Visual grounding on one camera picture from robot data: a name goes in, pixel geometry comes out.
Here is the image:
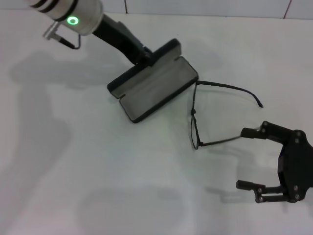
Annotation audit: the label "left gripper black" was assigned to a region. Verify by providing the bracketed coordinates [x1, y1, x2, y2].
[91, 14, 157, 68]

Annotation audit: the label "black glasses case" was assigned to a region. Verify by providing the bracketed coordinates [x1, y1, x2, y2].
[107, 38, 199, 123]

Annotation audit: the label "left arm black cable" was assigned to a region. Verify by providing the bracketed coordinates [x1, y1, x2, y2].
[43, 22, 82, 50]

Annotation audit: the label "black thin-framed glasses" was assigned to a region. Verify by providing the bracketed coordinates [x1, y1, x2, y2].
[190, 80, 264, 150]

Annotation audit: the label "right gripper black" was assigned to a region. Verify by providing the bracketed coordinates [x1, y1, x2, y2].
[236, 120, 313, 204]

